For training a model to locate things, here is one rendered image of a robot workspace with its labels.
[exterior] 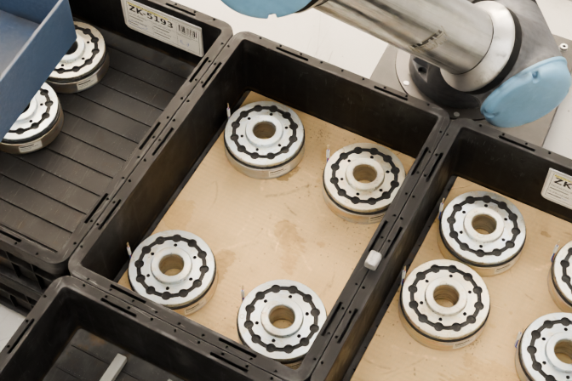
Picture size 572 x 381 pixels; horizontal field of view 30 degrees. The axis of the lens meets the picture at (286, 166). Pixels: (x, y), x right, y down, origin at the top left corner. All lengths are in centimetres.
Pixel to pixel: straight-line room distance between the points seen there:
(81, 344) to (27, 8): 39
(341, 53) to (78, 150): 46
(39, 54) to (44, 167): 29
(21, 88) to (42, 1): 11
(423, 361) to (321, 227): 21
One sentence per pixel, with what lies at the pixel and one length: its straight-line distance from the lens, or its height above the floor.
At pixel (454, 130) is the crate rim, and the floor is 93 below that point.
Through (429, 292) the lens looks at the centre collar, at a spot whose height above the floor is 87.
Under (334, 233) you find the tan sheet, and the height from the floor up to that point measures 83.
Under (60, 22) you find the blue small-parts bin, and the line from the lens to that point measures 116.
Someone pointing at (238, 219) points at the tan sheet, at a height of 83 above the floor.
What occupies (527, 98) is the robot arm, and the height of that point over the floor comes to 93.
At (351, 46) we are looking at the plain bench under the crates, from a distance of 166.
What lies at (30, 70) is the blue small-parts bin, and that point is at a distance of 114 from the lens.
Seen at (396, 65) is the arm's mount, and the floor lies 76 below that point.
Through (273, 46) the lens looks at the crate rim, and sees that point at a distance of 136.
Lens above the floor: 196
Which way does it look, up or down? 56 degrees down
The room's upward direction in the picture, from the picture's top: 1 degrees counter-clockwise
